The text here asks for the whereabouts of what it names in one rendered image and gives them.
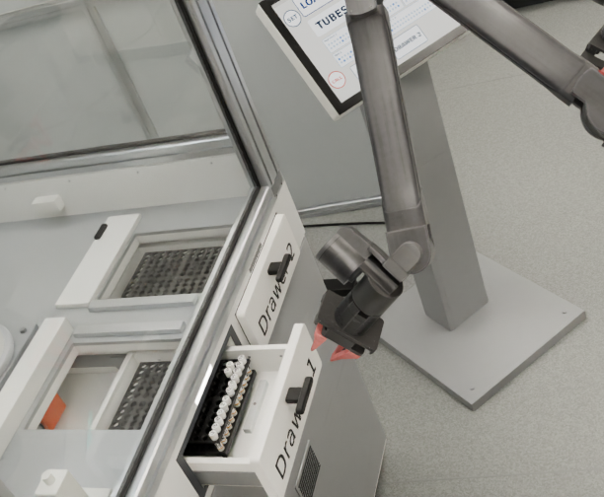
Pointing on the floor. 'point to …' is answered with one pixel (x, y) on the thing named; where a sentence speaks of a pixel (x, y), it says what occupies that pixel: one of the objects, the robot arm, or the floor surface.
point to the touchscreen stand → (464, 282)
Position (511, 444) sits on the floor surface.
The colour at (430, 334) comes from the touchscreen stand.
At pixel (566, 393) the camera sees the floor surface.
